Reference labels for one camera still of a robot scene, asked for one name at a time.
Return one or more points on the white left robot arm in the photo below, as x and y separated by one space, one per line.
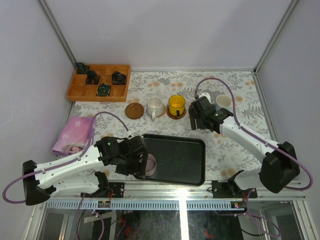
81 173

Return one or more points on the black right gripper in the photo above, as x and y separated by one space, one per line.
193 115

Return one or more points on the left aluminium frame post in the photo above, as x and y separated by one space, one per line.
57 31

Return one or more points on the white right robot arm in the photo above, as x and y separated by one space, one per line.
278 168

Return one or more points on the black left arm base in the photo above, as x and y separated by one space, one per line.
112 190

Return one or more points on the yellow enamel mug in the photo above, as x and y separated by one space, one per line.
176 105

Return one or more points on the woven rattan coaster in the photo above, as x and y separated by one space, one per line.
162 113

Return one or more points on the lilac purple mug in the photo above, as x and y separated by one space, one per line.
151 166

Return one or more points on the black green rolled item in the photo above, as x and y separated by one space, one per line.
103 90

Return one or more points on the light blue mug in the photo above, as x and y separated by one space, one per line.
223 101

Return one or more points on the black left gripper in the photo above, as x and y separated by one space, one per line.
139 159

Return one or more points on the dark wooden coaster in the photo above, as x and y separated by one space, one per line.
134 111
175 117

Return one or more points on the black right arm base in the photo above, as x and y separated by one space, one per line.
227 190

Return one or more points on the right aluminium frame post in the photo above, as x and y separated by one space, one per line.
281 25

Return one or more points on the black rolled item corner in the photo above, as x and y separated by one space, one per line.
80 65

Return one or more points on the aluminium frame post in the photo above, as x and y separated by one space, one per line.
57 31
281 25

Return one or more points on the black rolled item right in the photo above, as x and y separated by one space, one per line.
118 78

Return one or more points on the purple princess print cloth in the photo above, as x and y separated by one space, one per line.
74 136

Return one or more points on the cream white mug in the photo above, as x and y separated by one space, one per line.
155 107

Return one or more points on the wooden compartment tray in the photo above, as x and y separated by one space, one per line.
83 90

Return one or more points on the black serving tray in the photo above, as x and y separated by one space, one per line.
179 160

